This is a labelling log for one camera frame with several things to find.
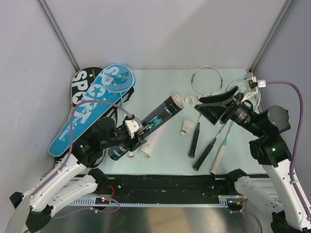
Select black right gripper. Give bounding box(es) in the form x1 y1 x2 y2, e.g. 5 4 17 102
193 85 264 136

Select white shuttlecock tube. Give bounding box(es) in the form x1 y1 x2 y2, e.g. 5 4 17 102
139 123 167 158

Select white feather shuttlecock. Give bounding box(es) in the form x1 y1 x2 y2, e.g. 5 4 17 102
180 120 194 135
185 96 199 106

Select black shuttlecock tube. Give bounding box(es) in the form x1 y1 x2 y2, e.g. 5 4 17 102
108 94 184 161

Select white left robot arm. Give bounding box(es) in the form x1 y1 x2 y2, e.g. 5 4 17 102
5 116 148 233

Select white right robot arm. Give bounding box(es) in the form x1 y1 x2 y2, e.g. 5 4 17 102
194 86 311 233

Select white racket black grip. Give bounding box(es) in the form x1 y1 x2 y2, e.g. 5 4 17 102
188 66 223 158

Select blue sport racket cover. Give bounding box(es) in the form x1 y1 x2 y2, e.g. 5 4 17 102
48 64 135 157

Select blue racket white grip right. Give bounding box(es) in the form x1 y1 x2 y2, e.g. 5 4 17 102
210 78 261 176

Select blue racket white grip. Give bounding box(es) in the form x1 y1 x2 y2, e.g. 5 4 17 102
210 78 261 176
102 64 135 107

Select blue racket white grip left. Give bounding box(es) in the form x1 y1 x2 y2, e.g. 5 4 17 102
102 64 135 107

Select black sport racket cover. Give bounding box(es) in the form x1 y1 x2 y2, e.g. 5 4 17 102
48 66 134 160

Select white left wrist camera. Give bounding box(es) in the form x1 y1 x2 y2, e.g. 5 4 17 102
125 117 143 139

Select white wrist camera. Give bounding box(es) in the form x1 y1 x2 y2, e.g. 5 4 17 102
125 117 143 139
242 73 266 101

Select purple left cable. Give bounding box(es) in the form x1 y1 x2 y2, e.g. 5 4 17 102
29 100 134 216

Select purple cable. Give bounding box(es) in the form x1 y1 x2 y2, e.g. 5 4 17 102
242 80 311 233
29 100 134 216

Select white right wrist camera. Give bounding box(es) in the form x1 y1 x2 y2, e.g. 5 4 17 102
242 73 266 101

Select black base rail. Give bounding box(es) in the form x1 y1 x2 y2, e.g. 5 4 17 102
92 175 245 205

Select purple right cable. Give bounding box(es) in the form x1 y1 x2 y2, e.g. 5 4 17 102
242 80 311 233

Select grey aluminium frame post right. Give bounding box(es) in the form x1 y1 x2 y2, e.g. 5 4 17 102
247 0 297 73

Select grey aluminium frame post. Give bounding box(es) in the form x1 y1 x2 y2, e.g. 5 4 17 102
36 0 80 71
247 0 297 73

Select grey aluminium frame post left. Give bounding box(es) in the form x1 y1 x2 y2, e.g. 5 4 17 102
36 0 80 71

